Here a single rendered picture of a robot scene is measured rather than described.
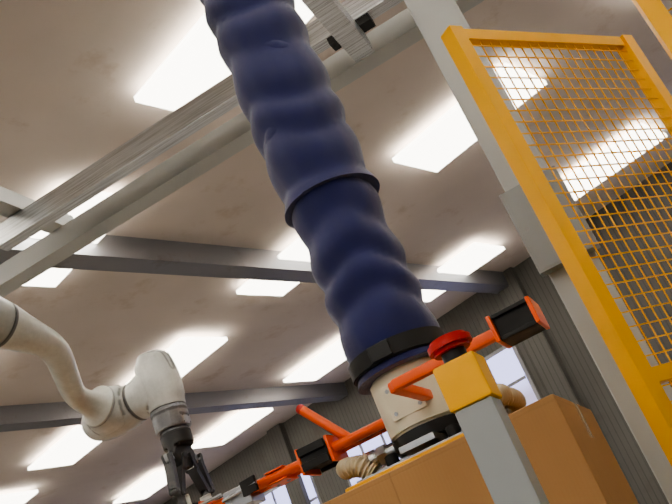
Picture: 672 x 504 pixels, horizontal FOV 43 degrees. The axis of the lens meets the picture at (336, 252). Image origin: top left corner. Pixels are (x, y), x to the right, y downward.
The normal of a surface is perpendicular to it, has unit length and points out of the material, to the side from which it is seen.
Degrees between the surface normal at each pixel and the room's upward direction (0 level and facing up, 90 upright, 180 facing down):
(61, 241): 90
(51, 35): 180
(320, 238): 76
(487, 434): 90
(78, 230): 90
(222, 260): 90
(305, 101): 72
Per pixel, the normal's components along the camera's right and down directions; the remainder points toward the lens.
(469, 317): -0.67, -0.07
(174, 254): 0.65, -0.53
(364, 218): 0.38, -0.71
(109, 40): 0.36, 0.85
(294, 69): 0.19, -0.43
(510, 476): -0.40, -0.24
